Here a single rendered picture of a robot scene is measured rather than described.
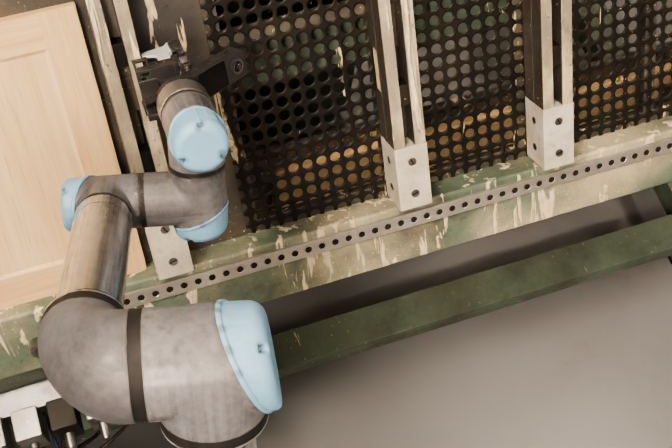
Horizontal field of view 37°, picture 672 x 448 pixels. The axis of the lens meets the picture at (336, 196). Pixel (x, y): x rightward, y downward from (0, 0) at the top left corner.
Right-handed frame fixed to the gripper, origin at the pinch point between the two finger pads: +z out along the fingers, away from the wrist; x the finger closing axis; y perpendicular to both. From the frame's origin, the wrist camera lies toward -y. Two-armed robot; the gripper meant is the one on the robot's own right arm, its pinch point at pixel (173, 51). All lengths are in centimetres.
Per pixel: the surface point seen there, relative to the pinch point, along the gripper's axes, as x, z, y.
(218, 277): 41.4, -3.3, 1.4
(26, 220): 22.9, 0.5, 29.5
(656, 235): 96, 42, -117
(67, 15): -9.3, 0.4, 14.4
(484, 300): 98, 39, -66
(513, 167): 38, 0, -57
